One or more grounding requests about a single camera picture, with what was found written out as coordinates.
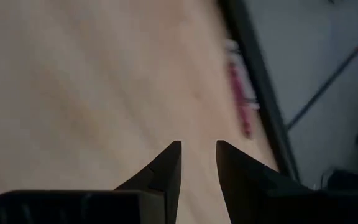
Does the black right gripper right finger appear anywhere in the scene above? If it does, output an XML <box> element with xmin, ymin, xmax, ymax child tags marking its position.
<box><xmin>215</xmin><ymin>139</ymin><xmax>358</xmax><ymax>224</ymax></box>

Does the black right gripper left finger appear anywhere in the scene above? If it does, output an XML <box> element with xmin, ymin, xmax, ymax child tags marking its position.
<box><xmin>0</xmin><ymin>140</ymin><xmax>183</xmax><ymax>224</ymax></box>

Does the magenta crayon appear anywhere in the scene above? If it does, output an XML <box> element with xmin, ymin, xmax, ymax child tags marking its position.
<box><xmin>227</xmin><ymin>60</ymin><xmax>255</xmax><ymax>139</ymax></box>

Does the long black floor cable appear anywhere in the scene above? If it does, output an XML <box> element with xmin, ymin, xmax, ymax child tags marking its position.
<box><xmin>286</xmin><ymin>48</ymin><xmax>358</xmax><ymax>131</ymax></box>

